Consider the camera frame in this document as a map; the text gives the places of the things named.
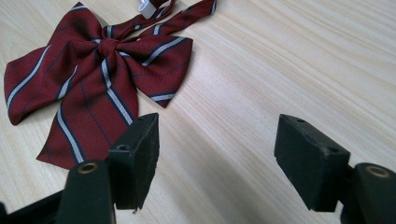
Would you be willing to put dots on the red striped bow tie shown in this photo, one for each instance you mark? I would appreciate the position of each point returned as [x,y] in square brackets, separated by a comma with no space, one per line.
[87,77]

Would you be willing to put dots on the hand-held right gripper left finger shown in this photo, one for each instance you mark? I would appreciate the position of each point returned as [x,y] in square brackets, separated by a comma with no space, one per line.
[134,161]

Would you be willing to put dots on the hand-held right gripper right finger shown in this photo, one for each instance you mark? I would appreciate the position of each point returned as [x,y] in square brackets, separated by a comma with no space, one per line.
[311,168]

